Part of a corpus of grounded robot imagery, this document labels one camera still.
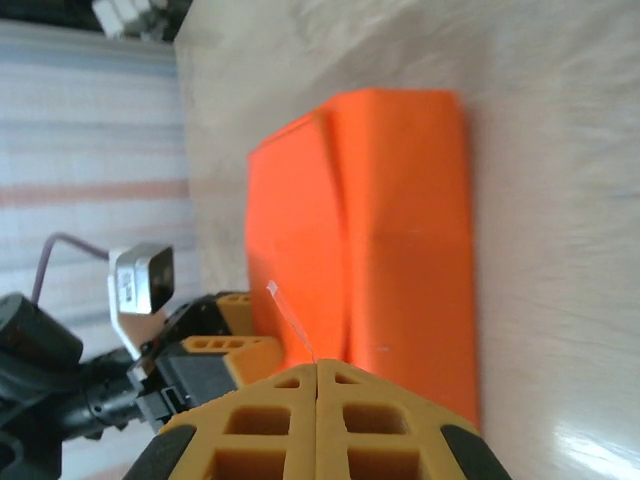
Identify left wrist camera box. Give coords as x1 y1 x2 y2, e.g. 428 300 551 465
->
107 243 176 359

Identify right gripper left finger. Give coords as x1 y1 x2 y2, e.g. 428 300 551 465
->
124 363 318 480

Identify orange wrapping paper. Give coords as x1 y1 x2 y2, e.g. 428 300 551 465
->
244 87 484 434

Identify white bracket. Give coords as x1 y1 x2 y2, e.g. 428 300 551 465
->
92 0 169 37

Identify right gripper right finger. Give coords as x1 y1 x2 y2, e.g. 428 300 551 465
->
316 360 511 480

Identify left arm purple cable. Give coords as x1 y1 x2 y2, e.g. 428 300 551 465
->
32 233 114 304

